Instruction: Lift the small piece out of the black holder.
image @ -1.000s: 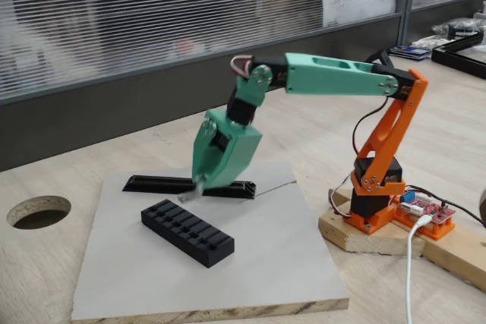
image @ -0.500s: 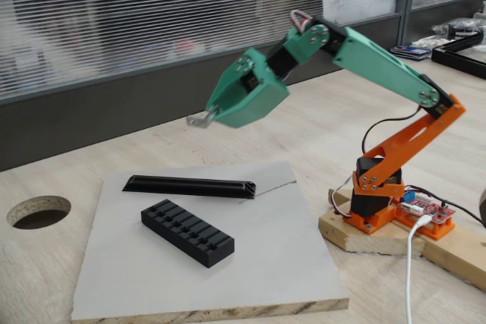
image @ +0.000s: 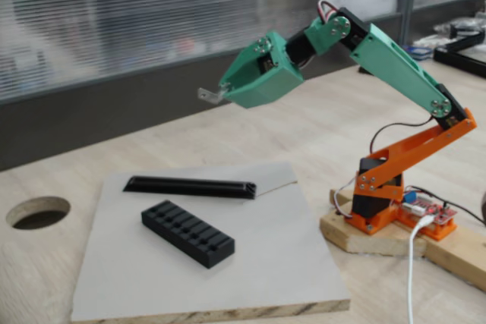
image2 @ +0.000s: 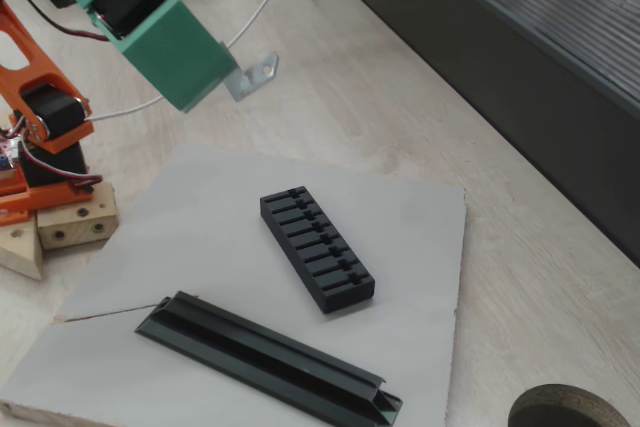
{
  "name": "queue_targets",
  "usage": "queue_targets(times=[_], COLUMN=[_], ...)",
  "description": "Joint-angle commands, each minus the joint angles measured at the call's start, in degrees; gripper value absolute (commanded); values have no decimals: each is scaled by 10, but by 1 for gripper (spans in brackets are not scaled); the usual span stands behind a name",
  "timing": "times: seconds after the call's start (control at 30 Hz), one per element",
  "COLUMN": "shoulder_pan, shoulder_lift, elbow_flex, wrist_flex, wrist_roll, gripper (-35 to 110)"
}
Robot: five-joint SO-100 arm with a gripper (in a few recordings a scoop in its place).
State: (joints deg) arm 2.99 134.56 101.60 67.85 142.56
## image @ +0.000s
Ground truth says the small metal bracket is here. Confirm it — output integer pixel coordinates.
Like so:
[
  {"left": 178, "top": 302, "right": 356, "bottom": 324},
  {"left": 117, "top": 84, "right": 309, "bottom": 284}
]
[{"left": 196, "top": 87, "right": 228, "bottom": 105}]

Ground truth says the black slotted holder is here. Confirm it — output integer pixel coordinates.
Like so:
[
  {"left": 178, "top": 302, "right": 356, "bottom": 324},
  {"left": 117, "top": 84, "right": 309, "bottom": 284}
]
[{"left": 140, "top": 200, "right": 236, "bottom": 271}]

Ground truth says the white and blue packet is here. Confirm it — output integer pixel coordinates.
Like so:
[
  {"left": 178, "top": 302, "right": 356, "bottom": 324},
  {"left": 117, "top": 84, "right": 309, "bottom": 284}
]
[{"left": 404, "top": 34, "right": 434, "bottom": 61}]

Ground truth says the white plywood board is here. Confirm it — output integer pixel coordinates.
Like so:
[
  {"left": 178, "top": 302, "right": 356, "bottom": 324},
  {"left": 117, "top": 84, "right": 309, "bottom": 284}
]
[{"left": 70, "top": 161, "right": 351, "bottom": 323}]

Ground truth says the black device clutter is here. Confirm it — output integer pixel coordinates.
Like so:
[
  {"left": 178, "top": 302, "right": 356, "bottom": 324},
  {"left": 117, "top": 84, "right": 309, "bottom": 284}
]
[{"left": 432, "top": 16, "right": 486, "bottom": 40}]

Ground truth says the light wooden wedge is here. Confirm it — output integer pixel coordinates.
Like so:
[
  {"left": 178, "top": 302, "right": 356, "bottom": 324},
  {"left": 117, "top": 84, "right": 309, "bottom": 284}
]
[{"left": 319, "top": 209, "right": 427, "bottom": 257}]

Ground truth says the red controller board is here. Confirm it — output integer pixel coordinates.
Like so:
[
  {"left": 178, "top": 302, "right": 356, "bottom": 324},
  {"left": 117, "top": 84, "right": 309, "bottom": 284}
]
[{"left": 400, "top": 191, "right": 456, "bottom": 226}]

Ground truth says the wooden batten with screw holes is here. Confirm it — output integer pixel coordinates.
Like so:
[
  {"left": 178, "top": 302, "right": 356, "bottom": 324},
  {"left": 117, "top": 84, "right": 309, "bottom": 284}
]
[{"left": 329, "top": 188, "right": 486, "bottom": 291}]

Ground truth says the wrist servo wire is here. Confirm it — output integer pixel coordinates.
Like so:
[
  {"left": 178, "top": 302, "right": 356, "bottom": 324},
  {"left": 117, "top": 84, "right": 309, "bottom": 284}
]
[{"left": 317, "top": 0, "right": 342, "bottom": 24}]

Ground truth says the long black plastic rail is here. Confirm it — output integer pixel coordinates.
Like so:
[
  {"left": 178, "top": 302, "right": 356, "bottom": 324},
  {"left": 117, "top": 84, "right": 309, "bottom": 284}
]
[{"left": 121, "top": 175, "right": 257, "bottom": 200}]

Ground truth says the base servo wire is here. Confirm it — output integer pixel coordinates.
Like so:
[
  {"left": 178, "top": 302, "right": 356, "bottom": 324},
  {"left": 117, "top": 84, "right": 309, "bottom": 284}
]
[{"left": 333, "top": 183, "right": 358, "bottom": 221}]

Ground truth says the black rectangular frame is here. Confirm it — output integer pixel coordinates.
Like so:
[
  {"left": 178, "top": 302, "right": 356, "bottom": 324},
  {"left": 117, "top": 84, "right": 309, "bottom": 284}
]
[{"left": 432, "top": 30, "right": 486, "bottom": 80}]

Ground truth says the thin black power cable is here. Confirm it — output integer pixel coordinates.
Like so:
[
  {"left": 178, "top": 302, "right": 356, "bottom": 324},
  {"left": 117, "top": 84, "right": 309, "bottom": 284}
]
[{"left": 408, "top": 185, "right": 486, "bottom": 226}]

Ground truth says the white USB cable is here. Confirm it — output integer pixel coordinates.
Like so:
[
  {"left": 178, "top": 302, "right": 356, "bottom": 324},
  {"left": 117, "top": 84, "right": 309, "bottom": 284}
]
[{"left": 406, "top": 215, "right": 434, "bottom": 324}]

